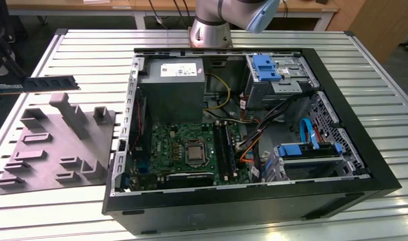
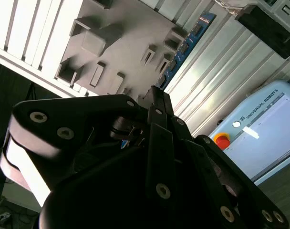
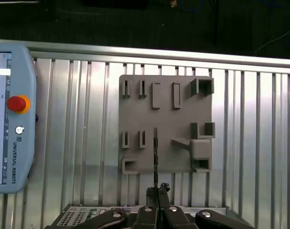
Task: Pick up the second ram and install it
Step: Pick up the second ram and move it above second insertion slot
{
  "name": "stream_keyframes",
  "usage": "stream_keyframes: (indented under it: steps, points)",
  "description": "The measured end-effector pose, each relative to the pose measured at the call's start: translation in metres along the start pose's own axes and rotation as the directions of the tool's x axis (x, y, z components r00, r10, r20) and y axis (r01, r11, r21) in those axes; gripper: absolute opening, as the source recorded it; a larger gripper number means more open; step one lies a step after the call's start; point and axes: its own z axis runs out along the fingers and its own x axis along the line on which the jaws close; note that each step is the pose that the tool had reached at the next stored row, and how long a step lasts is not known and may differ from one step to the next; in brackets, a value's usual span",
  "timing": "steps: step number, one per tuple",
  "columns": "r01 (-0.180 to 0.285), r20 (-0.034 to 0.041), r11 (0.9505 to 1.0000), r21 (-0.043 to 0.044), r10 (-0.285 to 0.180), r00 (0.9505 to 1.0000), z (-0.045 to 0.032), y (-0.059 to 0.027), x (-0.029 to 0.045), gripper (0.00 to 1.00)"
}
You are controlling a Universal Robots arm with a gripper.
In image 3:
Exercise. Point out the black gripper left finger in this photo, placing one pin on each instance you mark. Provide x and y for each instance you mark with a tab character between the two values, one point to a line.
145	217

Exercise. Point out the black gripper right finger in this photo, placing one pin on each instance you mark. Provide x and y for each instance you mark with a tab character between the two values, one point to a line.
173	217

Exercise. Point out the blue RAM stick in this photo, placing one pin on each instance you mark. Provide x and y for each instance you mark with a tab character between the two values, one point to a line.
155	155

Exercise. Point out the black open PC case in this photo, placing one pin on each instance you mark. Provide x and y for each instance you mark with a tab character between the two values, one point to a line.
71	217

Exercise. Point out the grey plastic parts rack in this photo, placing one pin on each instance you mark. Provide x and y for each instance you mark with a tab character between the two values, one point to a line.
164	119

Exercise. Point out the pale blue teach pendant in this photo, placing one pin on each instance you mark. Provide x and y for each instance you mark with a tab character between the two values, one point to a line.
21	155

